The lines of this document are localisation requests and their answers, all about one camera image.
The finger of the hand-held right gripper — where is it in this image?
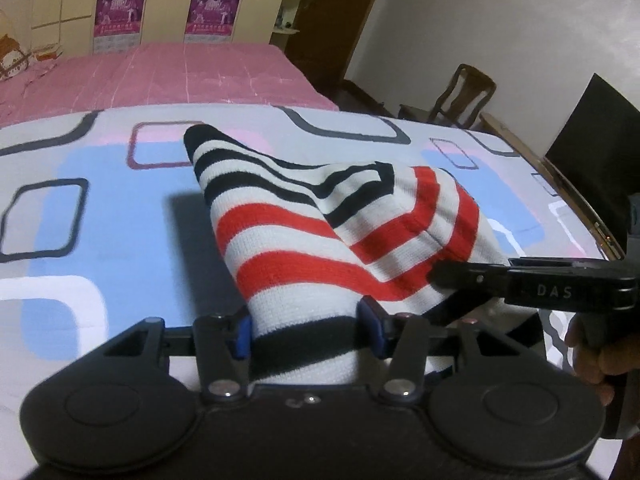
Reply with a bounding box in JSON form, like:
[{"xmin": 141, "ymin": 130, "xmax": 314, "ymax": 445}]
[
  {"xmin": 422, "ymin": 292, "xmax": 501, "ymax": 329},
  {"xmin": 429, "ymin": 258, "xmax": 512, "ymax": 302}
]

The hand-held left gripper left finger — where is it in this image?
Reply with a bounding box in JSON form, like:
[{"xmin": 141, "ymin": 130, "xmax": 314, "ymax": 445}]
[{"xmin": 102, "ymin": 308, "xmax": 252, "ymax": 404}]

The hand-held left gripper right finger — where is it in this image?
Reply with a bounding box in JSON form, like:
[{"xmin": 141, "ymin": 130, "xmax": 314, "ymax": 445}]
[{"xmin": 358, "ymin": 295, "xmax": 523, "ymax": 405}]

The striped knit sweater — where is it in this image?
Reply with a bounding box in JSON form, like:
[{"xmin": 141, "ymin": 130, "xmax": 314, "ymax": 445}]
[{"xmin": 183, "ymin": 122, "xmax": 547, "ymax": 387}]

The person's right hand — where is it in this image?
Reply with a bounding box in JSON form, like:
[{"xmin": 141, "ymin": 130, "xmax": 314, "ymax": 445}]
[{"xmin": 564, "ymin": 316, "xmax": 617, "ymax": 407}]

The black flat screen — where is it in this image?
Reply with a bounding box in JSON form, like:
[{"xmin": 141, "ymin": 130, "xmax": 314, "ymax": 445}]
[{"xmin": 544, "ymin": 73, "xmax": 640, "ymax": 198}]

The printed blanket with squares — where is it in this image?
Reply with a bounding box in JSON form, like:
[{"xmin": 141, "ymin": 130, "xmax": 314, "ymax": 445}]
[{"xmin": 0, "ymin": 102, "xmax": 627, "ymax": 413}]

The brown wooden chair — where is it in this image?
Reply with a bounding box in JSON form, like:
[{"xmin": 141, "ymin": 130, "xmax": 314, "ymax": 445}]
[{"xmin": 398, "ymin": 63, "xmax": 497, "ymax": 129}]

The pink bed sheet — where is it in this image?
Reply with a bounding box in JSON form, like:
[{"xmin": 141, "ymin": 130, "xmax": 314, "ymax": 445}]
[{"xmin": 0, "ymin": 42, "xmax": 341, "ymax": 128}]

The brown wooden door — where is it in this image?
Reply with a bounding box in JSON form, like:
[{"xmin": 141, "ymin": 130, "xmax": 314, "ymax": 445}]
[{"xmin": 284, "ymin": 0, "xmax": 392, "ymax": 103}]

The cream corner shelf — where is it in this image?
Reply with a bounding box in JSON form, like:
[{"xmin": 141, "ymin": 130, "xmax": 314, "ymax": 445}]
[{"xmin": 269, "ymin": 0, "xmax": 317, "ymax": 50}]

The orange and white pillow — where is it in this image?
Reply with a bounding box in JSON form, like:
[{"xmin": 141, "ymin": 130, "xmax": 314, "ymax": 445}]
[{"xmin": 0, "ymin": 34, "xmax": 62, "ymax": 82}]

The cream wardrobe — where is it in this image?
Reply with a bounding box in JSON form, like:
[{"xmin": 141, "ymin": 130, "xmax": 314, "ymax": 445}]
[{"xmin": 30, "ymin": 0, "xmax": 302, "ymax": 56}]

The purple wall poster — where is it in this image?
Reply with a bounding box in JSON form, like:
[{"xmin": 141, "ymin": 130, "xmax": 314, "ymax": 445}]
[
  {"xmin": 93, "ymin": 0, "xmax": 149, "ymax": 53},
  {"xmin": 184, "ymin": 0, "xmax": 237, "ymax": 44}
]

